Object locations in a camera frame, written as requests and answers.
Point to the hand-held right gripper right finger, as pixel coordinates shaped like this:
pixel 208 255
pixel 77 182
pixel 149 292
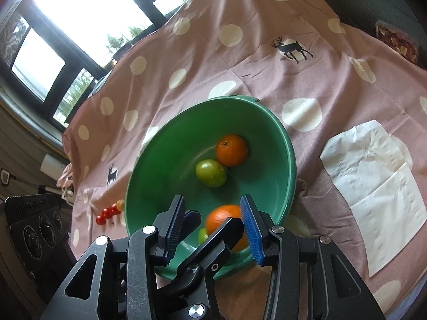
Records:
pixel 252 233

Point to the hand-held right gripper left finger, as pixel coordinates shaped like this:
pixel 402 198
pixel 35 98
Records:
pixel 175 230

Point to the orange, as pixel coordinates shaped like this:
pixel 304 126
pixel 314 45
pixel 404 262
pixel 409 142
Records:
pixel 232 150
pixel 218 218

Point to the green bowl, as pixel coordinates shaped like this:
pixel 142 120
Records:
pixel 267 173

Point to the green apple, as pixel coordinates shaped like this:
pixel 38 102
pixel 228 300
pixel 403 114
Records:
pixel 210 173

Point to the small green fruit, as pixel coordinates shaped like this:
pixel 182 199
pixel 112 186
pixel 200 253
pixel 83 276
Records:
pixel 202 235

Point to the small yellow-brown fruit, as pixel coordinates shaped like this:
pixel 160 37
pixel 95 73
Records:
pixel 120 203

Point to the red cherry tomato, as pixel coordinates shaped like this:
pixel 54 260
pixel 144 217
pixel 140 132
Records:
pixel 106 213
pixel 115 209
pixel 100 220

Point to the crumpled pink cloth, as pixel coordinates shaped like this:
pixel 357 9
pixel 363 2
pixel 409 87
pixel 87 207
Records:
pixel 66 177

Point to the white box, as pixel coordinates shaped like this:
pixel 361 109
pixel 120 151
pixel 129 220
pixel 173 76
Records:
pixel 51 165

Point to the white paper tissue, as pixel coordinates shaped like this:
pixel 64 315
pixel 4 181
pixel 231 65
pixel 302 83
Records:
pixel 370 186

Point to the pink polka-dot bed sheet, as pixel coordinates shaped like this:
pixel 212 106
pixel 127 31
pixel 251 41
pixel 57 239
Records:
pixel 250 56

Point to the black-framed window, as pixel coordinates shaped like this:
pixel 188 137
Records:
pixel 66 23

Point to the clear box of dried snacks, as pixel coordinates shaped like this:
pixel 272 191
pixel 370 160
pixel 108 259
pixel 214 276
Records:
pixel 398 41

